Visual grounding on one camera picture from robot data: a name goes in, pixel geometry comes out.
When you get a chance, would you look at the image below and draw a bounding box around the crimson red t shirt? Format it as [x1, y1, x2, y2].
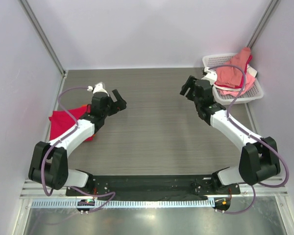
[49, 105, 87, 140]

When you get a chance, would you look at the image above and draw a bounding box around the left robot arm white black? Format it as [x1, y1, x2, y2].
[28, 88, 127, 195]

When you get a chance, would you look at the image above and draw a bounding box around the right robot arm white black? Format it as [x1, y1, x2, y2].
[180, 76, 281, 194]

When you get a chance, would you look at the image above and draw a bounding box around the salmon pink t shirt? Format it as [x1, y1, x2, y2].
[215, 47, 252, 89]

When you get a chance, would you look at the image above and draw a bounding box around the light pink t shirt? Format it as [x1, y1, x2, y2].
[218, 73, 256, 97]

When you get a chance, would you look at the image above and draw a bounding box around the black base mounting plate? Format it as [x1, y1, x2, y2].
[78, 175, 241, 196]

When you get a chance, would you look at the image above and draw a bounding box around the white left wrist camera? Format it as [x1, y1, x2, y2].
[87, 82, 109, 95]

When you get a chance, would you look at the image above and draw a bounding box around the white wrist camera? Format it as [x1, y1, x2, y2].
[87, 82, 109, 95]
[202, 67, 218, 86]

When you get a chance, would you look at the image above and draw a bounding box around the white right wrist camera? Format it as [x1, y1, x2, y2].
[202, 67, 218, 86]

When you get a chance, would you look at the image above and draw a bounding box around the white slotted cable duct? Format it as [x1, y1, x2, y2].
[31, 198, 215, 209]

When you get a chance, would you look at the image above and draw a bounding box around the aluminium front rail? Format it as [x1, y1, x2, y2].
[20, 180, 289, 199]

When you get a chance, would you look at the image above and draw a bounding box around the right aluminium frame post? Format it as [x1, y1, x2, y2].
[246, 0, 281, 49]

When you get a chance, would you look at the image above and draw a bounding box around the aluminium frame post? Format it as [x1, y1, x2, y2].
[18, 0, 66, 77]
[246, 0, 281, 49]

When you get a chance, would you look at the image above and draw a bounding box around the left aluminium frame post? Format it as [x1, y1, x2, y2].
[18, 0, 66, 77]

